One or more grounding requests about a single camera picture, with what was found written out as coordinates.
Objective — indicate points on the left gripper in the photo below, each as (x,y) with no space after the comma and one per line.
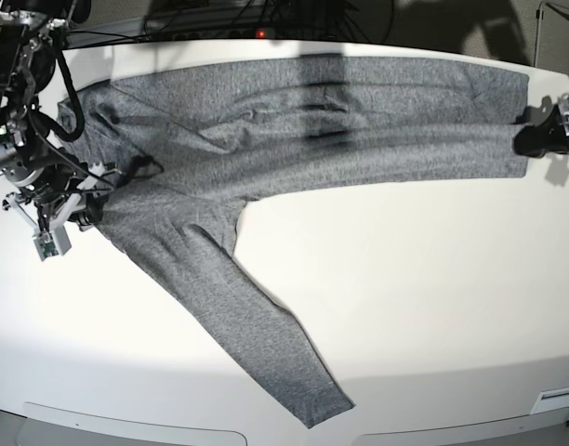
(545,130)

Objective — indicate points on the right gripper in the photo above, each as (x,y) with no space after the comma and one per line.
(56,194)

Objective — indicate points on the grey long-sleeve T-shirt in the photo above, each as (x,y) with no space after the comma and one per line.
(194,146)

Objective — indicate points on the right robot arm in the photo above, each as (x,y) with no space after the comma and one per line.
(32,38)

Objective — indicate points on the black power strip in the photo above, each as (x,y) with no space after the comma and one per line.
(270,31)

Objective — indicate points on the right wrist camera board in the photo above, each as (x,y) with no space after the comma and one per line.
(54,243)

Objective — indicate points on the metal stand frame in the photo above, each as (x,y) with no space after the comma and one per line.
(552,36)

